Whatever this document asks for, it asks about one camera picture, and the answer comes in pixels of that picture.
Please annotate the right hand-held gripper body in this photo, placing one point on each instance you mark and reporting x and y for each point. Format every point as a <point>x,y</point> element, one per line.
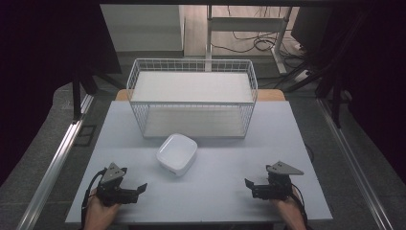
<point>277,187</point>

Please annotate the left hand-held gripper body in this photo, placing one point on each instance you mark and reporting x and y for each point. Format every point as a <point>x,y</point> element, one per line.
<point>111,187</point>

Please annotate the aluminium rail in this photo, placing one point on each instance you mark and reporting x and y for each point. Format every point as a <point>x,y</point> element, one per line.
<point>351,163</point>
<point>54,166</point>

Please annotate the white power strip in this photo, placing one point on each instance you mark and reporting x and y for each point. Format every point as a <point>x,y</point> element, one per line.
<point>301,75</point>

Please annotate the person's left hand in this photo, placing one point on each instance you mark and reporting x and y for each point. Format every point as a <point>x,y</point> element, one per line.
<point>99,214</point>

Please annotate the white square bowl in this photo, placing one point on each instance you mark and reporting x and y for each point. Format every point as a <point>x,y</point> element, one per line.
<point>177,154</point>

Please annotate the person's right hand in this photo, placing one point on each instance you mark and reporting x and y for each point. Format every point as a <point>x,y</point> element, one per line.
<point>288,212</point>

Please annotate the black curtain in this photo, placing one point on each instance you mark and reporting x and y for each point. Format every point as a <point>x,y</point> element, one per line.
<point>41,64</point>
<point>376,70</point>

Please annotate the black metal stand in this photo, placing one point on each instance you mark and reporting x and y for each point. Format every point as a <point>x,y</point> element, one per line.
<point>76,96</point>
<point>335,102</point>

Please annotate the white metal desk frame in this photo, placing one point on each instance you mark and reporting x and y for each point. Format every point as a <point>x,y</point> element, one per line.
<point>245,25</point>

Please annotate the white cabinet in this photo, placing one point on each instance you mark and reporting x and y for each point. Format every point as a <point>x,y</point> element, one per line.
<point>143,28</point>

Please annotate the wooden table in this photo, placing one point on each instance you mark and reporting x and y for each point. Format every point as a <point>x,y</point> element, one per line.
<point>271,95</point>

